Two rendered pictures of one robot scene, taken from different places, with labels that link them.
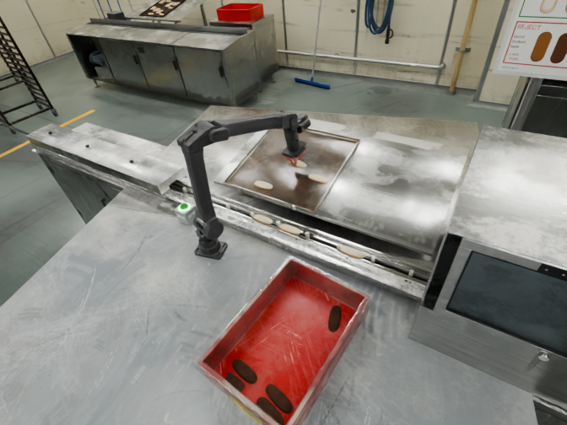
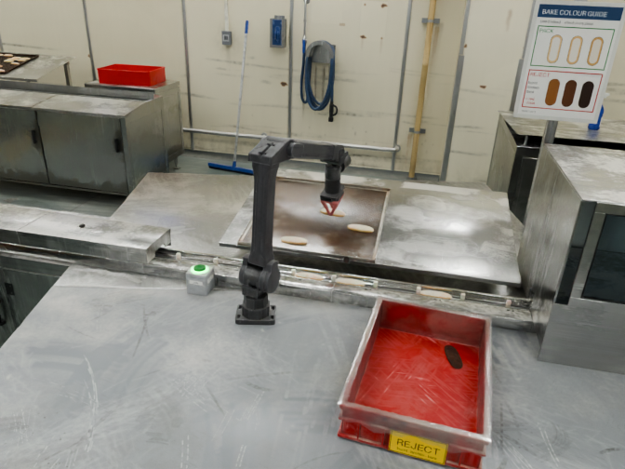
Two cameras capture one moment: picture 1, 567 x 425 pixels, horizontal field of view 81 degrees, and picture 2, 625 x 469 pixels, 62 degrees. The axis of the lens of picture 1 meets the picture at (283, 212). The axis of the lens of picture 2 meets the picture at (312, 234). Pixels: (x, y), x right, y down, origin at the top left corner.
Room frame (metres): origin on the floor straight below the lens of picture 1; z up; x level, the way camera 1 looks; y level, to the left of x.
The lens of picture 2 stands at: (-0.33, 0.72, 1.74)
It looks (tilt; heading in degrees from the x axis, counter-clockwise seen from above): 25 degrees down; 336
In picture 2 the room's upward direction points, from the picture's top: 2 degrees clockwise
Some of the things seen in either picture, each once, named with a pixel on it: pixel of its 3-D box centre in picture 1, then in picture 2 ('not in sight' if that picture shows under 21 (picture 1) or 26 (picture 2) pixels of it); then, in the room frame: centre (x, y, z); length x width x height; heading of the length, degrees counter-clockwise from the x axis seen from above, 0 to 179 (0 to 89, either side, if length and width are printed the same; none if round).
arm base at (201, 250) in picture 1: (209, 243); (256, 305); (0.95, 0.32, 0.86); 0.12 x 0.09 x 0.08; 68
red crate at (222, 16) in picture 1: (240, 12); (132, 74); (4.95, 0.25, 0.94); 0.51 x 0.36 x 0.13; 58
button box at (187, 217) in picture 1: (188, 215); (201, 283); (1.17, 0.44, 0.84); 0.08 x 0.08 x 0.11; 54
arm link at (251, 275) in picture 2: (207, 227); (258, 279); (0.97, 0.31, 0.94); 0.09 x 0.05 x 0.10; 129
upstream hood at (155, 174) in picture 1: (98, 153); (6, 224); (1.76, 1.05, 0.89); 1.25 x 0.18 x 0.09; 54
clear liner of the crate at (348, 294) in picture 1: (289, 335); (421, 369); (0.51, 0.03, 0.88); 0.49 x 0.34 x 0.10; 140
